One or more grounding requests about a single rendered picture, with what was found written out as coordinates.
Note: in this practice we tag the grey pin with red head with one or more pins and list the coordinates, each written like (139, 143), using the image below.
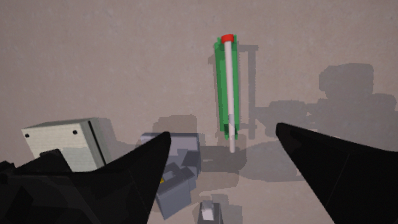
(227, 40)

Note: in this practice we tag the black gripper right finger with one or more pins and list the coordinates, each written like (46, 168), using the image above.
(357, 184)

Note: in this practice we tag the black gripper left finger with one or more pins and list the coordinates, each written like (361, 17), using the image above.
(121, 192)

